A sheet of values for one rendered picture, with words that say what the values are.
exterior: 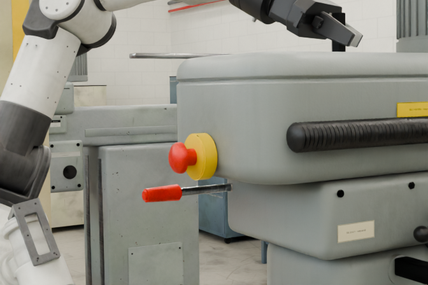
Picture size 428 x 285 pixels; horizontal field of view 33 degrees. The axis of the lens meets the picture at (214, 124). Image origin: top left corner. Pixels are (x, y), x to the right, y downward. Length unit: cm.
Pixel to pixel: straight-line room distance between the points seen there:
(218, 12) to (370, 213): 884
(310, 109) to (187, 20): 966
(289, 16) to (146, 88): 978
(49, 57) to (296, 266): 52
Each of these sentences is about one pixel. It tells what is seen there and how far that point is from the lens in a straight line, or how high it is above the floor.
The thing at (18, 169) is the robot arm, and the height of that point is 172.
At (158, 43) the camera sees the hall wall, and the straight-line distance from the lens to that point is 1087.
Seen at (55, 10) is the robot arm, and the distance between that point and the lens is 118.
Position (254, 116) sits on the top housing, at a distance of 84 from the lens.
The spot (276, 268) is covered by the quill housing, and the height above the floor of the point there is 159.
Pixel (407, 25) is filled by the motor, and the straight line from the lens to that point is 116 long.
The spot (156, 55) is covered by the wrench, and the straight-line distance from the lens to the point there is 99.
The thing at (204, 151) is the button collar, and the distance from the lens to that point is 89.
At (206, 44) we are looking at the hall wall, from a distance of 998.
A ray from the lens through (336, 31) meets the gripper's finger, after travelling 102.
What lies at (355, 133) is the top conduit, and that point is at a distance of 84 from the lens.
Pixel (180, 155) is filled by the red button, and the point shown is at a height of 176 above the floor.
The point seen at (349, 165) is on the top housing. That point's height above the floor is 175.
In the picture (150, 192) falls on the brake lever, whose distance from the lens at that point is 99.
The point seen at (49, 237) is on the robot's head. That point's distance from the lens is 97.
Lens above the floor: 185
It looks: 3 degrees down
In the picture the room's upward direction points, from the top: 1 degrees counter-clockwise
